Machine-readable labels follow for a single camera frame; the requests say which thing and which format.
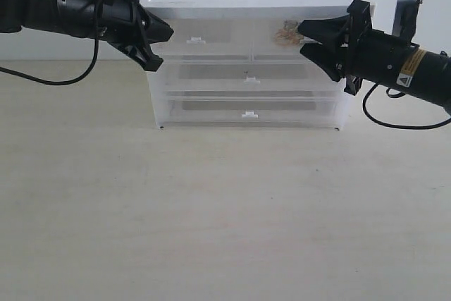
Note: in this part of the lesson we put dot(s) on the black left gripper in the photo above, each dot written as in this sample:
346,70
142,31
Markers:
127,27

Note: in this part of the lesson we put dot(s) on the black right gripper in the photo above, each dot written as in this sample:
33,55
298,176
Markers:
370,54

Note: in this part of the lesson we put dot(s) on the black strap gold keychain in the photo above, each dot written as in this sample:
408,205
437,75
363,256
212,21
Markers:
288,35

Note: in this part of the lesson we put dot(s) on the small drawer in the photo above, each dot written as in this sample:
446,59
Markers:
207,39
265,49

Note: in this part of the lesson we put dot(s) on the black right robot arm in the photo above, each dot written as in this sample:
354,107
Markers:
423,74

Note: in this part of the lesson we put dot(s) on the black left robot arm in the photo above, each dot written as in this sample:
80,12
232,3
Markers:
56,16

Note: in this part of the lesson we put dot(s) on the middle wide drawer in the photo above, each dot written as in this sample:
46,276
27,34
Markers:
241,77

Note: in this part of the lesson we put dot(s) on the wide drawer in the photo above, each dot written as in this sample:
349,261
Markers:
316,112
241,77

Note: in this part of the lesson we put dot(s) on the bottom wide drawer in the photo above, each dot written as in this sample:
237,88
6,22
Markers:
316,112

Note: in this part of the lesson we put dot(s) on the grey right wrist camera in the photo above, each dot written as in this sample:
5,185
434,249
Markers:
404,24

